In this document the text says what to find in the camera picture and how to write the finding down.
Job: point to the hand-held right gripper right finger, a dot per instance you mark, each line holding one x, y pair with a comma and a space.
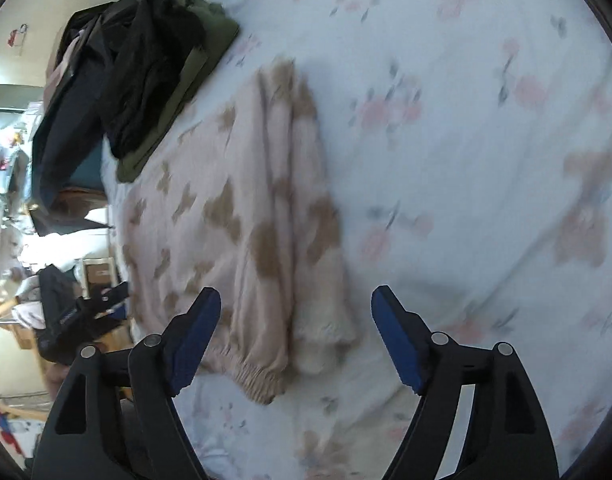
398, 340

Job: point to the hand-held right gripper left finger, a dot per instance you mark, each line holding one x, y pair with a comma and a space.
196, 340

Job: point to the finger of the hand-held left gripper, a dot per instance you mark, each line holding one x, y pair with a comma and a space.
106, 296
108, 322

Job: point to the pink bear print pants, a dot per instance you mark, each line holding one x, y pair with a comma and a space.
226, 240

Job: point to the person's left forearm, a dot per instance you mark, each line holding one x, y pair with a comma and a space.
53, 380

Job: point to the black folded pants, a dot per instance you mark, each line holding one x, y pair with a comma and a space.
146, 70

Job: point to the brown cardboard box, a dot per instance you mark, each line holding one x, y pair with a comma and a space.
81, 200

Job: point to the teal storage box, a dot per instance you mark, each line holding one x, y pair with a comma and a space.
86, 172

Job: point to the black shiny cloth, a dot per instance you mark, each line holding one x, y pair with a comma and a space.
66, 125

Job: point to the pink cloth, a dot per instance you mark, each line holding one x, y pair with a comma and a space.
61, 67

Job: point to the olive green folded garment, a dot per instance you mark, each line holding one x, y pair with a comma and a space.
206, 30

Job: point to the wall socket with red sticker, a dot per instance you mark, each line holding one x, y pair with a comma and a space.
17, 35

